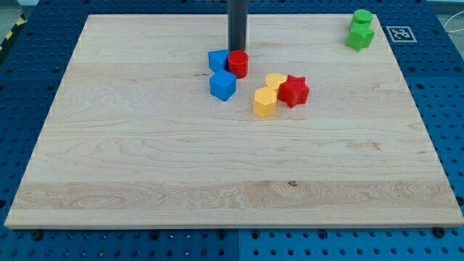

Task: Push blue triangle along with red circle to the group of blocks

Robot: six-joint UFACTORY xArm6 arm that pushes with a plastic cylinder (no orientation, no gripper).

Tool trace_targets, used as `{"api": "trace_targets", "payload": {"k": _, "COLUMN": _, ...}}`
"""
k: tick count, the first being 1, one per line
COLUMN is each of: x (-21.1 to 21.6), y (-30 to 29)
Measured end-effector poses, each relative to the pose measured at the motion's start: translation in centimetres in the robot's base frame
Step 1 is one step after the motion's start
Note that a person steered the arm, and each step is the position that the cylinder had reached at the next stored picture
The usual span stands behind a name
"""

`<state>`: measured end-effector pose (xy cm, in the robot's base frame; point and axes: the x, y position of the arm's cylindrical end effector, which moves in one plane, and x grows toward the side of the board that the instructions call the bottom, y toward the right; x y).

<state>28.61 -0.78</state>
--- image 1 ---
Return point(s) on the red cylinder block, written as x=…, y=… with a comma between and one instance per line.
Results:
x=238, y=62

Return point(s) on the blue triangle block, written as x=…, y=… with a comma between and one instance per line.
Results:
x=217, y=60

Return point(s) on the yellow hexagon block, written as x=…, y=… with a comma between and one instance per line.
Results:
x=265, y=102

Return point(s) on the blue cube block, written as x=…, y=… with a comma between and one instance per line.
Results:
x=223, y=84

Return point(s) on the yellow heart block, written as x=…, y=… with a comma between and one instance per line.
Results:
x=274, y=80

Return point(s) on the red star block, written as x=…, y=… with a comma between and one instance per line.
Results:
x=294, y=91

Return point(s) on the light wooden board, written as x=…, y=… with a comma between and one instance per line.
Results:
x=135, y=140

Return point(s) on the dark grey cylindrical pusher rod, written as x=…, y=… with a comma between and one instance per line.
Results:
x=237, y=11

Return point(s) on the green star block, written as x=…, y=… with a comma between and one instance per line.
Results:
x=360, y=36

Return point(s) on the green cylinder block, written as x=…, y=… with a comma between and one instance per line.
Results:
x=361, y=19

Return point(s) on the white fiducial marker tag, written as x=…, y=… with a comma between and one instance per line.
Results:
x=401, y=34

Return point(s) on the yellow black hazard tape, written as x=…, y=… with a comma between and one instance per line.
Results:
x=13, y=33

